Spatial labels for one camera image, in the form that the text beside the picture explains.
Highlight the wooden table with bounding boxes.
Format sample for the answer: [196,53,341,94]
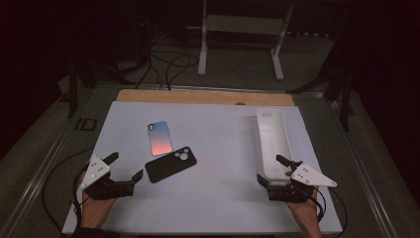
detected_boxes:
[116,88,295,107]

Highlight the person's right hand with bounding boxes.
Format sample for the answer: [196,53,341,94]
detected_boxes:
[286,187,323,238]

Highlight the black stand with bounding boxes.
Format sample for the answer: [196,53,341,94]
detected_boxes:
[286,29,357,132]
[67,59,100,119]

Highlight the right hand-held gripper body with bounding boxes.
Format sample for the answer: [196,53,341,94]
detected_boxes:
[266,163,338,203]

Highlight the white table board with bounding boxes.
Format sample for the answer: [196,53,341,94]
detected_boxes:
[61,100,343,236]

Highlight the person's left hand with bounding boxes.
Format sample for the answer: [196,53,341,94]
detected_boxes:
[79,172,117,229]

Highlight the black floor cables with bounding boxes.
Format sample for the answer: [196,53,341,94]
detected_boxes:
[133,33,200,91]

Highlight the blue pink gradient phone case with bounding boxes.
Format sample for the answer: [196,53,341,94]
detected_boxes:
[147,120,174,157]

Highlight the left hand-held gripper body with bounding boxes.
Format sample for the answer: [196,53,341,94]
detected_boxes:
[78,155,136,201]

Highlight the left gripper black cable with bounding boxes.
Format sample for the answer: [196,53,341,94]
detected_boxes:
[41,147,95,238]

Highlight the metal floor rail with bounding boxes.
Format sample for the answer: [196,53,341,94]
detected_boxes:
[325,95,399,238]
[0,86,100,238]

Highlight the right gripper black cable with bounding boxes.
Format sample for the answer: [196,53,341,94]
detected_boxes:
[315,187,349,238]

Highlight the white plastic bin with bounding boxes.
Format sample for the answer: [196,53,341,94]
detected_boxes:
[255,107,295,186]

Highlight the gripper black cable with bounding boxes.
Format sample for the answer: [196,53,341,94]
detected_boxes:
[315,187,349,238]
[41,147,95,238]

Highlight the white metal stand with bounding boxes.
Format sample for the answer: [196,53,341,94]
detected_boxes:
[197,0,295,82]

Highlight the black phone case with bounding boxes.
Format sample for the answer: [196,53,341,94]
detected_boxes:
[144,146,198,183]

